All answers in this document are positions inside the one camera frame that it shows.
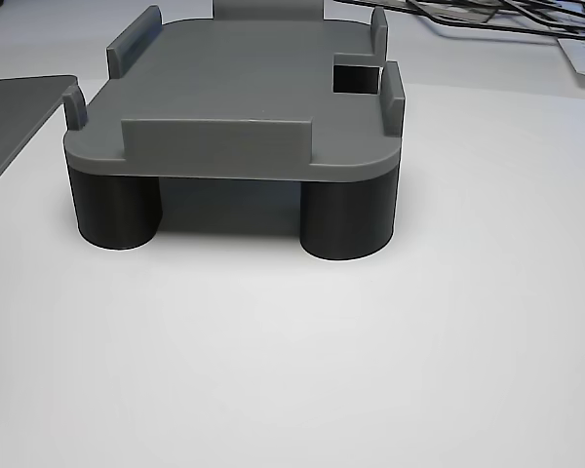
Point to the grey holder with black legs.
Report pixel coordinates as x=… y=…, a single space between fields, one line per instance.
x=234 y=83

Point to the grey flat plate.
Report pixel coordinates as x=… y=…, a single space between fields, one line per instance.
x=14 y=112

